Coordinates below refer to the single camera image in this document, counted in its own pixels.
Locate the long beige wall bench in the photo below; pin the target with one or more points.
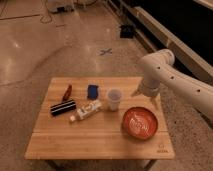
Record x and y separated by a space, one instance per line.
156 36

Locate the red patterned plate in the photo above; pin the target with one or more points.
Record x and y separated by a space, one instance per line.
140 123

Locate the black box on floor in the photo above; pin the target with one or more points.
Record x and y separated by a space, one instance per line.
127 31

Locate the white tube with label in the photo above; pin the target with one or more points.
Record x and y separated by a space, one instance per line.
86 111

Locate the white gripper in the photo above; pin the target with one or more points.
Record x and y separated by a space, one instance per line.
150 88

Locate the white device on floor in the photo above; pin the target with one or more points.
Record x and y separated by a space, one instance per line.
55 6

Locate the blue sponge block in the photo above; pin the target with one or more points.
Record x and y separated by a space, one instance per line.
92 92

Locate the black white striped case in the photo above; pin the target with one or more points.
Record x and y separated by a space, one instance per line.
62 107

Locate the red black pocket knife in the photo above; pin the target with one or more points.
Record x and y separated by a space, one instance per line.
67 93

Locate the wooden folding table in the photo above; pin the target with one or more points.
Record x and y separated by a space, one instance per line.
100 136

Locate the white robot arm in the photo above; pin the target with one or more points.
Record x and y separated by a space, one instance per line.
157 68

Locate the white ceramic cup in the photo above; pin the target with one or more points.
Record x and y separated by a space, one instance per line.
113 99

